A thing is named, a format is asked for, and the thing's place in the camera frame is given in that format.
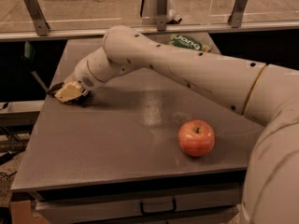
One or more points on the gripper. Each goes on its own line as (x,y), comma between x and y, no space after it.
(81,74)

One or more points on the black rxbar chocolate bar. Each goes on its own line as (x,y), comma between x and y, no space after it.
(56,87)

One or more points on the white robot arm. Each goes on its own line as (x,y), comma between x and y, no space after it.
(264,93)

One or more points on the green rice chip bag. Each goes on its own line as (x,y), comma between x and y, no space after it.
(187,42)

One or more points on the red apple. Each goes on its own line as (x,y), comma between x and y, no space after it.
(196,138)

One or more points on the grey metal rail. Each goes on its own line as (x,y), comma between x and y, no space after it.
(151,30)

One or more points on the left grey metal bracket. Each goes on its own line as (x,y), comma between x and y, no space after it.
(41,26)

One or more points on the grey metal bracket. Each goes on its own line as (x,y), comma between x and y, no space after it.
(161,15)
(41,26)
(236,17)

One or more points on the grey drawer with black handle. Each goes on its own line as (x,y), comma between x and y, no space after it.
(212,204)

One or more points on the middle grey metal bracket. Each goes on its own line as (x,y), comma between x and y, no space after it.
(161,15)

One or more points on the right grey metal bracket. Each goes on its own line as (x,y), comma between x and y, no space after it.
(236,17)

